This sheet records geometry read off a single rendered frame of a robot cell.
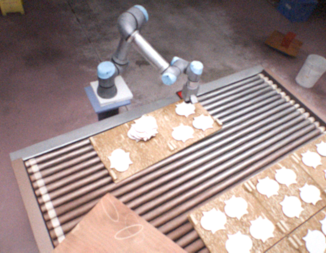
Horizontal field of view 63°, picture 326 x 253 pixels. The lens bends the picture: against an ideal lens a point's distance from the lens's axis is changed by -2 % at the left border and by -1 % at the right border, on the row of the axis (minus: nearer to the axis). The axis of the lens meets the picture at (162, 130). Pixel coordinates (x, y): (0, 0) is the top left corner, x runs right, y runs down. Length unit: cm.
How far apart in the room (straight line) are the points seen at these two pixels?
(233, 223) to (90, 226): 73
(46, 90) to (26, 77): 36
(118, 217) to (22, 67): 283
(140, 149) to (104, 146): 22
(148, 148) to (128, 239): 60
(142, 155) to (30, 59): 262
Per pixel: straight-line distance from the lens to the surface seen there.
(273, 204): 171
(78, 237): 134
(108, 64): 191
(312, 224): 177
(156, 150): 167
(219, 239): 151
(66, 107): 320
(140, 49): 159
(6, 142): 306
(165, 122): 181
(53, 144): 176
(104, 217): 136
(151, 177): 159
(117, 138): 171
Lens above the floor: 231
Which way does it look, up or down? 51 degrees down
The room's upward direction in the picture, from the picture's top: 11 degrees clockwise
